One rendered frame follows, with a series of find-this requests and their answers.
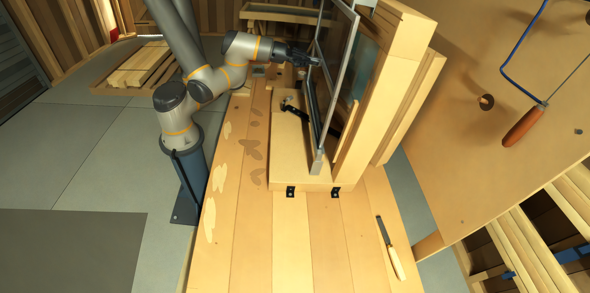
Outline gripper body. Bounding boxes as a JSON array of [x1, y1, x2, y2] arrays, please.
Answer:
[[269, 41, 300, 66]]

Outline grey framed fly screen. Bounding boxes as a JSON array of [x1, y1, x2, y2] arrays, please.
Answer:
[[306, 0, 361, 176]]

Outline black stay bar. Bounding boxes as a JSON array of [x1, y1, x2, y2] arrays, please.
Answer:
[[280, 103, 342, 140]]

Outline glazed wooden sash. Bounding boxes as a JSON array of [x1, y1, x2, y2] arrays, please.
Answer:
[[318, 21, 386, 165]]

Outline tan wooden tool board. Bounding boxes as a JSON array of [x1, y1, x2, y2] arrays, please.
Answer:
[[382, 0, 590, 262]]

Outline wooden trestle table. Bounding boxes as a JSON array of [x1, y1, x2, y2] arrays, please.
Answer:
[[239, 1, 333, 38]]

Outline pallet of timber planks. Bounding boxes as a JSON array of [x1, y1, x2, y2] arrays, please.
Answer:
[[88, 39, 183, 97]]

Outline blue coping saw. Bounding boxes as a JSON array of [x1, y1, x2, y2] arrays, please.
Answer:
[[500, 0, 590, 148]]

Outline grey roller shutter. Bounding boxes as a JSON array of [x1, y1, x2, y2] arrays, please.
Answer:
[[0, 0, 52, 126]]

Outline wooden timber rack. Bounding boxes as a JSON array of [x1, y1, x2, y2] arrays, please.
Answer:
[[451, 155, 590, 293]]

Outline dark grey floor mat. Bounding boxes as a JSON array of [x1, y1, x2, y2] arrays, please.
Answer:
[[0, 208, 148, 293]]

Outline grey metal head bracket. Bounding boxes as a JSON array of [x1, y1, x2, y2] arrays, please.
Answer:
[[352, 0, 379, 20]]

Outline wooden casement window frame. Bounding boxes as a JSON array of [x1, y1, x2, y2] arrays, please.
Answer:
[[267, 0, 448, 193]]

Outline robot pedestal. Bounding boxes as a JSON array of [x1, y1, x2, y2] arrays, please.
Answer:
[[159, 139, 212, 227]]

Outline wooden handled chisel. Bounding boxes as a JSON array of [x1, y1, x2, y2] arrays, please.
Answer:
[[375, 215, 407, 282]]

